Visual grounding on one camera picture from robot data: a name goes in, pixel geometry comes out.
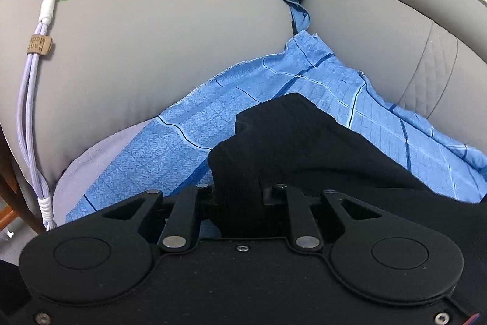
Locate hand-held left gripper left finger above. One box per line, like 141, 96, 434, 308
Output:
102, 184, 214, 253

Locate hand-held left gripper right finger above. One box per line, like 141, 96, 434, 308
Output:
262, 183, 383, 253

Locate black pants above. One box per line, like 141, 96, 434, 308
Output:
207, 93, 487, 314

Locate blue checked blanket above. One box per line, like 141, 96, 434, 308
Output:
65, 1, 487, 239

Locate pale lavender cloth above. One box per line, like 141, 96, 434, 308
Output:
52, 118, 162, 231

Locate beige sofa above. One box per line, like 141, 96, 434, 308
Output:
0, 0, 487, 234

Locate lavender phone lanyard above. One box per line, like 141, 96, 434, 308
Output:
17, 0, 72, 233

